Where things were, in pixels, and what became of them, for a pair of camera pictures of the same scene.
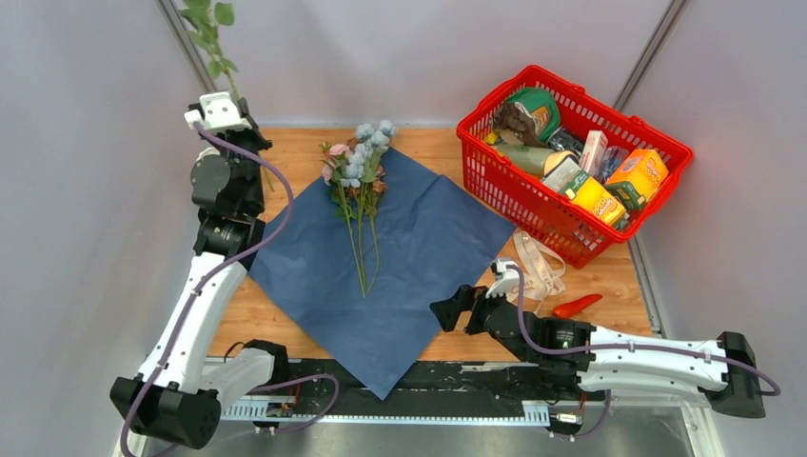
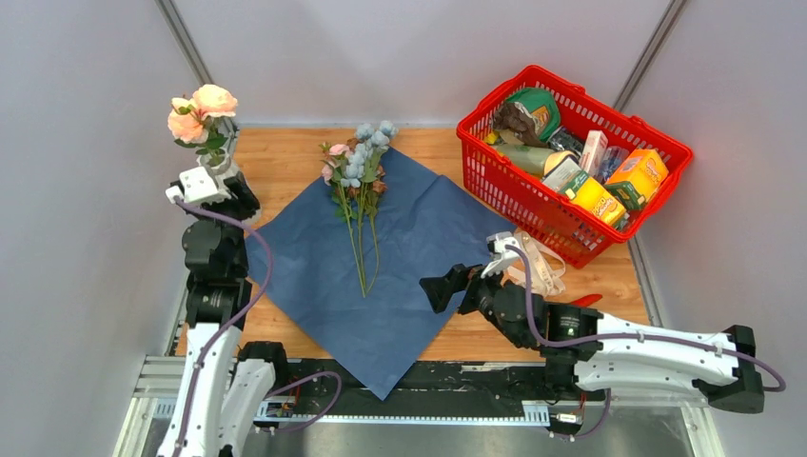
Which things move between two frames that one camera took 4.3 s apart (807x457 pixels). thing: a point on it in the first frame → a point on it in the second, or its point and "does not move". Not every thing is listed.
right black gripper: x=465 y=299 → x=458 y=279
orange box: x=645 y=168 does not move
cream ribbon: x=546 y=269 does not move
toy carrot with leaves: x=576 y=306 does not move
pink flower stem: x=331 y=172 does not move
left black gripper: x=252 y=132 → x=246 y=204
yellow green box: x=588 y=192 does not move
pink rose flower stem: x=205 y=24 → x=194 y=121
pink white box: x=593 y=152 does not move
